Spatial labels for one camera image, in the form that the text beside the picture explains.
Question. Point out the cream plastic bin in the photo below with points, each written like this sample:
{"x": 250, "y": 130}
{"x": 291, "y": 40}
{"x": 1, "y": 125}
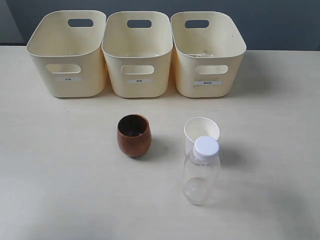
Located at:
{"x": 66, "y": 49}
{"x": 208, "y": 50}
{"x": 137, "y": 47}

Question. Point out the white paper cup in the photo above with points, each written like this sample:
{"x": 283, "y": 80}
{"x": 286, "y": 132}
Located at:
{"x": 197, "y": 127}

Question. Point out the left cream plastic bin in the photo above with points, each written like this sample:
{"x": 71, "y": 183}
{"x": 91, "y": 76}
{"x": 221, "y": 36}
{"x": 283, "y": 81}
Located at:
{"x": 66, "y": 49}

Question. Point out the right cream plastic bin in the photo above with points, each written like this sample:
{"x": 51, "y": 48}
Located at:
{"x": 208, "y": 50}

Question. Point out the middle cream plastic bin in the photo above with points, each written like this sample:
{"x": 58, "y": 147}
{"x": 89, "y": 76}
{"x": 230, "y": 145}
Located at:
{"x": 137, "y": 47}

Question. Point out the clear plastic bottle white cap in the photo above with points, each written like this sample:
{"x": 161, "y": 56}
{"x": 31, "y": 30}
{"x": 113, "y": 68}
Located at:
{"x": 200, "y": 170}

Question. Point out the brown wooden cup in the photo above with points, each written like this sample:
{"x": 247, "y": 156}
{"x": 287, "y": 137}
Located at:
{"x": 134, "y": 136}

